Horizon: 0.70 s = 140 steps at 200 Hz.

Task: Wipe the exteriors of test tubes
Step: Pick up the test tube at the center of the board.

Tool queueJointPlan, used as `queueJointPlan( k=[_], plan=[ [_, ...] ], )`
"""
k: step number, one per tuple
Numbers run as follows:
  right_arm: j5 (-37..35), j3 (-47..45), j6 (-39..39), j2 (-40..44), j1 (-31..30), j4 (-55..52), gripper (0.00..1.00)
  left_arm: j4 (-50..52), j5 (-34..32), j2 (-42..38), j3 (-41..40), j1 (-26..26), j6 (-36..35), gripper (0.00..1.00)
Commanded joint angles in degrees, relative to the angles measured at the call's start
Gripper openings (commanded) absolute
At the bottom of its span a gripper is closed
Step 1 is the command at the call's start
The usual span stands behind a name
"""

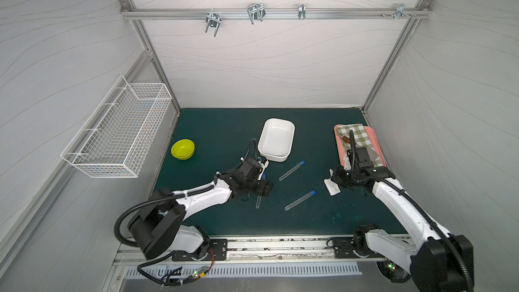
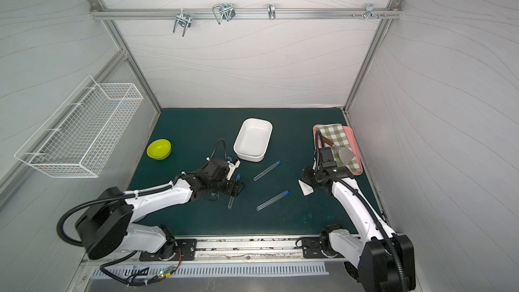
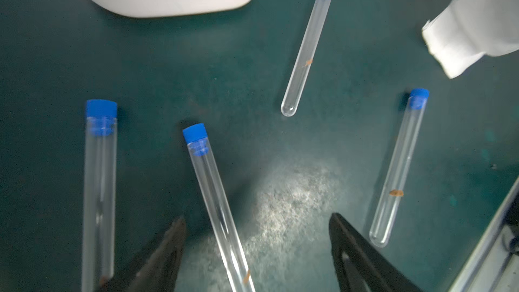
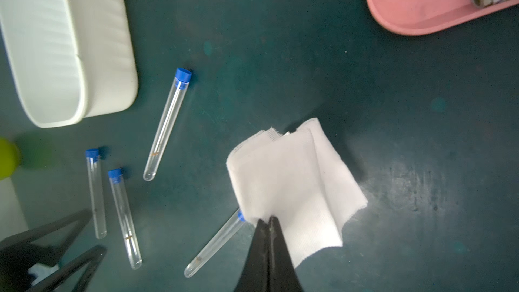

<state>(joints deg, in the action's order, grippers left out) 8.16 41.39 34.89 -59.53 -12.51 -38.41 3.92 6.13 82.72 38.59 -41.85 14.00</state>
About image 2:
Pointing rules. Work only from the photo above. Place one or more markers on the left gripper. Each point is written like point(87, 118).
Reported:
point(234, 185)

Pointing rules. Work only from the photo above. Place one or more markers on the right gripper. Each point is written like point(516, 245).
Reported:
point(309, 176)

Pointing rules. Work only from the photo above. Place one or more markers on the white wipe cloth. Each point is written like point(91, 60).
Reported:
point(305, 188)

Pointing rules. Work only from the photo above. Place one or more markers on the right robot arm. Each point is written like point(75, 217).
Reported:
point(376, 257)

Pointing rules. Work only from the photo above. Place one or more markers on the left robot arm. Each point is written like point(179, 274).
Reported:
point(111, 222)

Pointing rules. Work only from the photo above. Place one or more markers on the white rectangular tray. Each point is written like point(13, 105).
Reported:
point(253, 139)

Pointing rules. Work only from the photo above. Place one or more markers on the green table mat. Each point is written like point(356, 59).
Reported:
point(195, 134)

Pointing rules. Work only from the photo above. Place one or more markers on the green checkered cloth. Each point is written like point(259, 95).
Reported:
point(342, 138)

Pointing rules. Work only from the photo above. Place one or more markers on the pink tray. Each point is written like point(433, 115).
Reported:
point(352, 142)

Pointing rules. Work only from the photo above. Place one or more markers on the green bowl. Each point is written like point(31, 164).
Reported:
point(159, 149)

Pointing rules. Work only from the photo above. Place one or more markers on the white vent strip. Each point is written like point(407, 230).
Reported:
point(192, 270)

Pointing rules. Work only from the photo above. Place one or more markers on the metal hook clamp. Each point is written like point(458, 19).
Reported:
point(369, 13)
point(223, 12)
point(271, 12)
point(183, 21)

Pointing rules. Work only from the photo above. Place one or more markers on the metal spatula wooden handle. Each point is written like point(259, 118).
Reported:
point(345, 154)

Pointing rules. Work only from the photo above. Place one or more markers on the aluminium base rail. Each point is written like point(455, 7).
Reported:
point(255, 248)

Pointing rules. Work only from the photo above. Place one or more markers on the white wire basket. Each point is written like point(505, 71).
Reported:
point(77, 140)

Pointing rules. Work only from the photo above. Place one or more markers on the aluminium top rail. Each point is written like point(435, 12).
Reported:
point(242, 14)

